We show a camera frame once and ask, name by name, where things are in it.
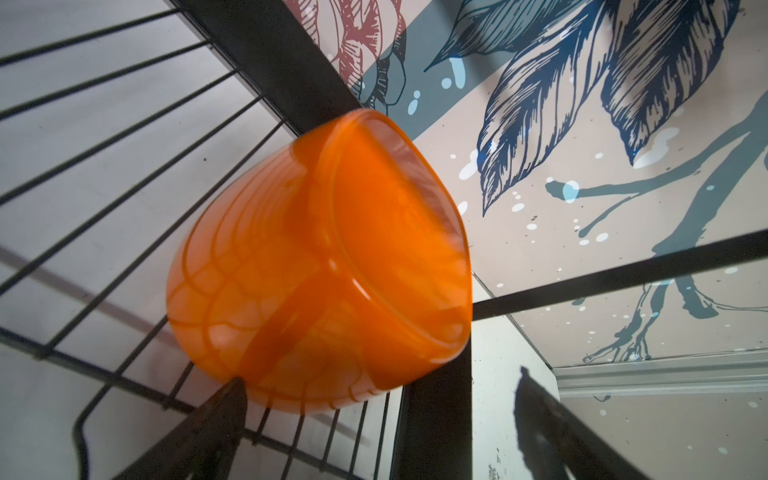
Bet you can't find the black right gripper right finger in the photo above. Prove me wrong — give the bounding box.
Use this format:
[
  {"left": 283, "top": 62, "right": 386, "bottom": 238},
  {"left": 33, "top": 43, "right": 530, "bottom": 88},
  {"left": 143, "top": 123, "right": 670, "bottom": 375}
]
[{"left": 514, "top": 367, "right": 646, "bottom": 479}]

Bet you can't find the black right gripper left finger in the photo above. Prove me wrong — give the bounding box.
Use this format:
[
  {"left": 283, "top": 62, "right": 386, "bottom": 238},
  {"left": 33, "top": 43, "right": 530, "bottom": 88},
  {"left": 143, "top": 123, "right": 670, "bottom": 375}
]
[{"left": 116, "top": 378, "right": 248, "bottom": 479}]

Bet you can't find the orange glass bowl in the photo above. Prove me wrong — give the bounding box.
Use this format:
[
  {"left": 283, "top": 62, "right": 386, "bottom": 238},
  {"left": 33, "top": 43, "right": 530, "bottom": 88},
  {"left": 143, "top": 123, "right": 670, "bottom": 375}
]
[{"left": 166, "top": 109, "right": 472, "bottom": 414}]

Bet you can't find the black wire dish rack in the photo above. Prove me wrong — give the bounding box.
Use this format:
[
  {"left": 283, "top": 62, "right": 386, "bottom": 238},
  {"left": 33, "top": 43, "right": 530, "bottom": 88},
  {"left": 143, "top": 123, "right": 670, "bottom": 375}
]
[{"left": 1, "top": 1, "right": 767, "bottom": 479}]

